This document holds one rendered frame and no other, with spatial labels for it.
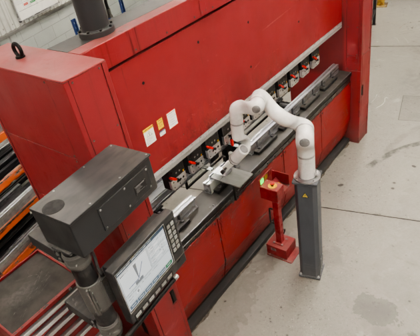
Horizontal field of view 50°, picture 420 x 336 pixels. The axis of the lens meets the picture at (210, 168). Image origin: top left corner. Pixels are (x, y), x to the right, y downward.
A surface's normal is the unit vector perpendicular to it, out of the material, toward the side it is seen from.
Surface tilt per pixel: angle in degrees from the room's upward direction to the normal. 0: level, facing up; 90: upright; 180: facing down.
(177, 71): 90
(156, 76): 90
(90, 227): 90
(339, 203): 0
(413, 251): 0
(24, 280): 0
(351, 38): 90
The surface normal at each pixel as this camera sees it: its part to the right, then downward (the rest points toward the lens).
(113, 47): 0.78, 0.25
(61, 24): 0.91, 0.11
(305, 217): -0.39, 0.59
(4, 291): -0.16, -0.80
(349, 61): -0.60, 0.55
